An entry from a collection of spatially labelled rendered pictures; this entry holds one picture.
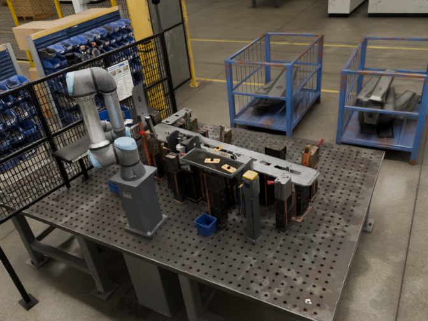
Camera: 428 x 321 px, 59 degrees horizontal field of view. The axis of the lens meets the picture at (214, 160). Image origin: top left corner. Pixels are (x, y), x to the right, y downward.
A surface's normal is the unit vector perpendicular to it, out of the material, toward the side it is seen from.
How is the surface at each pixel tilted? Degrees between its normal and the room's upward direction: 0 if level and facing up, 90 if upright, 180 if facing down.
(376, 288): 0
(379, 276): 0
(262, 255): 0
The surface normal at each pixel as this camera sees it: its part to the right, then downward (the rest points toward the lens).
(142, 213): 0.28, 0.49
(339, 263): -0.11, -0.84
